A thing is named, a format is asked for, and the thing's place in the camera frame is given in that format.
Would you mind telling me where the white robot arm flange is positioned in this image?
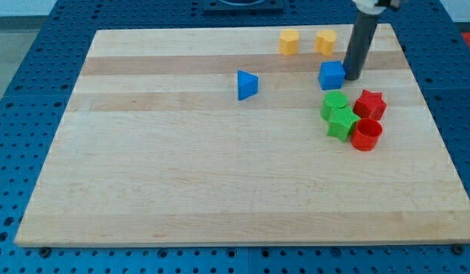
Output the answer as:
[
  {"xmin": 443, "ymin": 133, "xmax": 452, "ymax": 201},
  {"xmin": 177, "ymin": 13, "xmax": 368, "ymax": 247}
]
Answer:
[{"xmin": 352, "ymin": 0, "xmax": 406, "ymax": 15}]

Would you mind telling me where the green star block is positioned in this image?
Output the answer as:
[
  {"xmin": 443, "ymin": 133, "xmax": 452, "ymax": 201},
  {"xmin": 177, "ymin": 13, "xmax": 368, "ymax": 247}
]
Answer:
[{"xmin": 327, "ymin": 107, "xmax": 361, "ymax": 142}]

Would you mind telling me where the red star block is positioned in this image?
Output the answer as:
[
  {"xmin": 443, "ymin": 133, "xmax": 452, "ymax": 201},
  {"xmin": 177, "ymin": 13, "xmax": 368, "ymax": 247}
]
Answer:
[{"xmin": 353, "ymin": 90, "xmax": 387, "ymax": 121}]

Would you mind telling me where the wooden board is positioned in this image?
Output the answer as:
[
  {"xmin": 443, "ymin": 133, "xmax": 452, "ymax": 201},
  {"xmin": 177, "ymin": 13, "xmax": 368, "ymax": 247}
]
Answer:
[{"xmin": 14, "ymin": 24, "xmax": 470, "ymax": 247}]

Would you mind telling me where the blue triangle block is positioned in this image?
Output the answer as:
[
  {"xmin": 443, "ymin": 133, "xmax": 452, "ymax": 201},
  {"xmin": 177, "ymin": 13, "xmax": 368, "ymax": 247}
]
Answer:
[{"xmin": 237, "ymin": 70, "xmax": 259, "ymax": 100}]

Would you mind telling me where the green cylinder block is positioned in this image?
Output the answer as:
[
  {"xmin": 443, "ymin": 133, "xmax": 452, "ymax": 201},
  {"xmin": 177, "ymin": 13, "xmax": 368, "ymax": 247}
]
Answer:
[{"xmin": 320, "ymin": 90, "xmax": 348, "ymax": 120}]

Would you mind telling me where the yellow pentagon block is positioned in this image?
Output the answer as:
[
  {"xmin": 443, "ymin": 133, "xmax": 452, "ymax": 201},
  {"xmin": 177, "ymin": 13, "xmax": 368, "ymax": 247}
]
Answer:
[{"xmin": 279, "ymin": 29, "xmax": 299, "ymax": 56}]

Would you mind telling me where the blue cube block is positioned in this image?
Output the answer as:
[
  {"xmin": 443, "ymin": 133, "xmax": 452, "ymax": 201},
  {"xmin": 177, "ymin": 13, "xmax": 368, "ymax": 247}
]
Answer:
[{"xmin": 318, "ymin": 61, "xmax": 346, "ymax": 91}]

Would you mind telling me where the red cylinder block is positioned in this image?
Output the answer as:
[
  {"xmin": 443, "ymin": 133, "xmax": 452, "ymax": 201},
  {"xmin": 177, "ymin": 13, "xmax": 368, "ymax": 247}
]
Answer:
[{"xmin": 350, "ymin": 118, "xmax": 383, "ymax": 151}]

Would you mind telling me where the yellow heart block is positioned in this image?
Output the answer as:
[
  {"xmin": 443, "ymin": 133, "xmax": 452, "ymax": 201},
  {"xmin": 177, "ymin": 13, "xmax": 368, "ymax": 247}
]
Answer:
[{"xmin": 314, "ymin": 30, "xmax": 337, "ymax": 57}]

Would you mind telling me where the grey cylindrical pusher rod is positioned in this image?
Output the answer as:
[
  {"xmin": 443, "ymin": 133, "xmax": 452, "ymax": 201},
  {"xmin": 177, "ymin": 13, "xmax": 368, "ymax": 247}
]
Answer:
[{"xmin": 343, "ymin": 11, "xmax": 380, "ymax": 81}]

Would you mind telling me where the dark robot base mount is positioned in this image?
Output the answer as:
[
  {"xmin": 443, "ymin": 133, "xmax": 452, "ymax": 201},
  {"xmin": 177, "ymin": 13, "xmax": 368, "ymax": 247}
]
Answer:
[{"xmin": 200, "ymin": 0, "xmax": 284, "ymax": 14}]

